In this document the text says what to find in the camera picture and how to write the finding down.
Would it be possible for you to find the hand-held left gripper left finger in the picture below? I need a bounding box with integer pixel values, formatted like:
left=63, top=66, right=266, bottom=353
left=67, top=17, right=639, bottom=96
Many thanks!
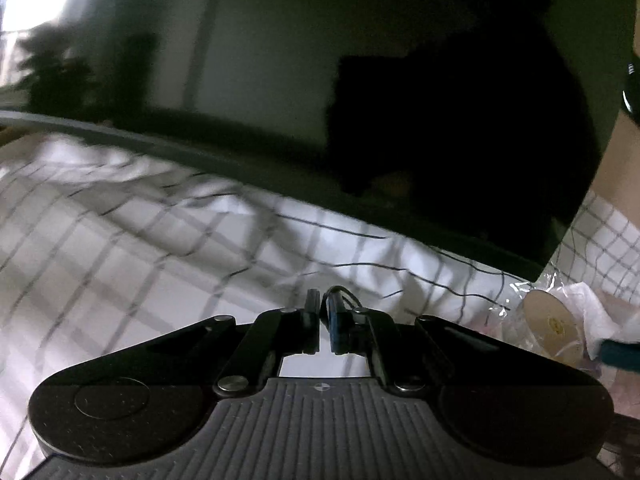
left=120, top=288, right=321, bottom=401

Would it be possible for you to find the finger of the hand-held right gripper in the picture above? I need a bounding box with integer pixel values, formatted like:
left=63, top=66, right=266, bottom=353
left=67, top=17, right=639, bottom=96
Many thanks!
left=597, top=338, right=640, bottom=372

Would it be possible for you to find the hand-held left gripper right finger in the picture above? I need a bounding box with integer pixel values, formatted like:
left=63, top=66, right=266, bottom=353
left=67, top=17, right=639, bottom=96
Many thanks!
left=326, top=292, right=516, bottom=395

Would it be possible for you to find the black hair claw clip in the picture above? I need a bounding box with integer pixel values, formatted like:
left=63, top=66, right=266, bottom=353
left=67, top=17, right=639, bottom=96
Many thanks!
left=324, top=285, right=362, bottom=311

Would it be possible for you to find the beige canister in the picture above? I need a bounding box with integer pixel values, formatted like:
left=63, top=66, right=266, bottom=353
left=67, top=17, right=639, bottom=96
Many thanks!
left=517, top=289, right=588, bottom=367

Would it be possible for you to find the clear plastic bag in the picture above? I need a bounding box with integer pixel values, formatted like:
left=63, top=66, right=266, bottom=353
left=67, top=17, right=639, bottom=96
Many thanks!
left=487, top=270, right=640, bottom=361

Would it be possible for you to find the white grid tablecloth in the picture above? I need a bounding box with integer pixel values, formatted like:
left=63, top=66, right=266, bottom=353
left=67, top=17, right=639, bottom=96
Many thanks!
left=0, top=132, right=640, bottom=480

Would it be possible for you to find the dark computer monitor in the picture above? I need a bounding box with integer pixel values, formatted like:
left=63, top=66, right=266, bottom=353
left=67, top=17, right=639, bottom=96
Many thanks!
left=0, top=0, right=633, bottom=281

